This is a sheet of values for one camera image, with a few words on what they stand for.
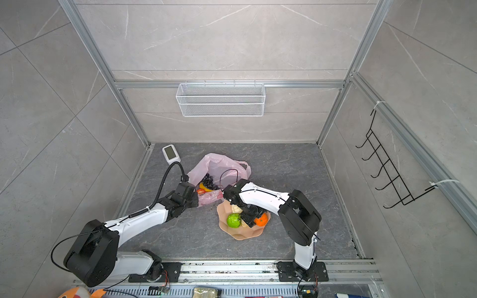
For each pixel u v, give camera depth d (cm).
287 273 73
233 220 80
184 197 69
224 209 88
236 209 84
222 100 101
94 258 41
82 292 64
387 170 68
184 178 78
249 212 70
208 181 98
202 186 96
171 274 73
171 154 110
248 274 75
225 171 97
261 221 79
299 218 48
